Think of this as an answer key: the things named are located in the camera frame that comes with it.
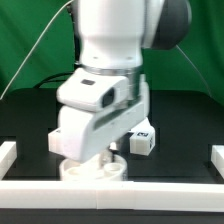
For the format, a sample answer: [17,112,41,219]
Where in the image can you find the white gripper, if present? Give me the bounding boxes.
[58,83,149,166]

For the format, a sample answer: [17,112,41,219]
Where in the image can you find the white round stool seat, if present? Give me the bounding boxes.
[59,154,127,182]

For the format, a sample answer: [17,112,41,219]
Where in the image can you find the white barrier block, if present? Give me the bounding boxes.
[211,145,224,179]
[0,141,17,181]

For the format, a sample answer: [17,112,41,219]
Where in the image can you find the white left barrier block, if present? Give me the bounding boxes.
[0,141,17,181]

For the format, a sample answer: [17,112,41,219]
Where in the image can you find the white right barrier block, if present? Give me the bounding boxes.
[211,145,224,179]

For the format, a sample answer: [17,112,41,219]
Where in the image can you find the white front barrier rail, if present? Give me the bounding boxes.
[0,181,224,212]

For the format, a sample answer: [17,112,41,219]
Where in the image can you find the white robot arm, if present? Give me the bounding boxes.
[57,0,191,162]

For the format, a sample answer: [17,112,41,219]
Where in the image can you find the white cable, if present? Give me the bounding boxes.
[0,0,76,101]

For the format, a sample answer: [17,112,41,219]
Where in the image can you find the black cables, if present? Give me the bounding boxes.
[32,71,76,90]

